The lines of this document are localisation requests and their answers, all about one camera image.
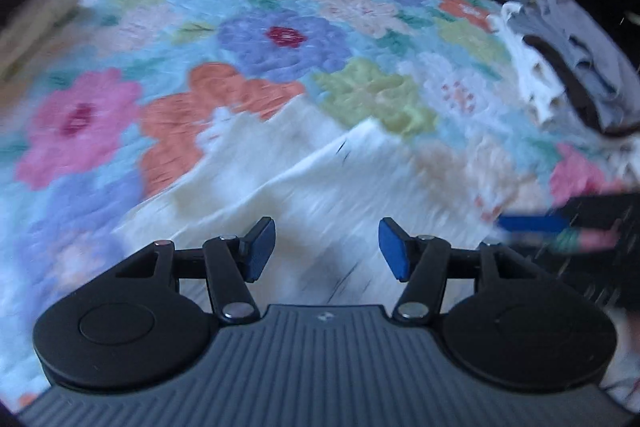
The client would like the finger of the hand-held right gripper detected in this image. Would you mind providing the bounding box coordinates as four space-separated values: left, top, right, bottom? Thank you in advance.
496 213 572 234

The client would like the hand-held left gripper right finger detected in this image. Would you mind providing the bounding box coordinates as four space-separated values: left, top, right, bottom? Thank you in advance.
378 217 541 324

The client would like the grey blue crumpled garment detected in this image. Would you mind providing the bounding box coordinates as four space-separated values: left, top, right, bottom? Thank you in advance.
505 0 640 135

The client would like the white bow print dress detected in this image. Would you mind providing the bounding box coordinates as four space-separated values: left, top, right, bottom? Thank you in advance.
120 101 553 308

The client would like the cream folded garment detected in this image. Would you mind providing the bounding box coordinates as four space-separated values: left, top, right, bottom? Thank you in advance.
0 0 82 80

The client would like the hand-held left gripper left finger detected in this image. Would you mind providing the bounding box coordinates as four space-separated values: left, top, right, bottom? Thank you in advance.
115 216 277 324

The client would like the white crumpled garment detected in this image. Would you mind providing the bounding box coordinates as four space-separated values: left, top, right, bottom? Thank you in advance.
491 1 568 128

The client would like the floral quilt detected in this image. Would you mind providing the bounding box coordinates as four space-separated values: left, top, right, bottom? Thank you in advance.
0 0 640 410

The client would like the brown crumpled garment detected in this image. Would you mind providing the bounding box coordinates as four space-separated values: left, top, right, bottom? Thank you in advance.
521 34 618 134

